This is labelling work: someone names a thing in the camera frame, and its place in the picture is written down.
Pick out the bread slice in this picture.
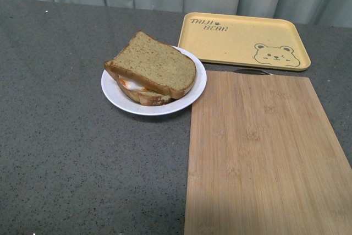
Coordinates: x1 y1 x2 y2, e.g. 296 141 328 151
107 70 173 106
104 31 196 99

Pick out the white round plate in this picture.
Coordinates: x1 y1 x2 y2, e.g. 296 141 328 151
101 47 207 116

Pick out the fried egg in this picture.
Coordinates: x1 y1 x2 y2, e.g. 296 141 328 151
118 75 149 91

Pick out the yellow bear tray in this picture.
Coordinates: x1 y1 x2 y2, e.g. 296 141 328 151
178 12 311 72

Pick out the bamboo cutting board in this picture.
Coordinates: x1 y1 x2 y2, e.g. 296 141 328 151
184 71 351 234

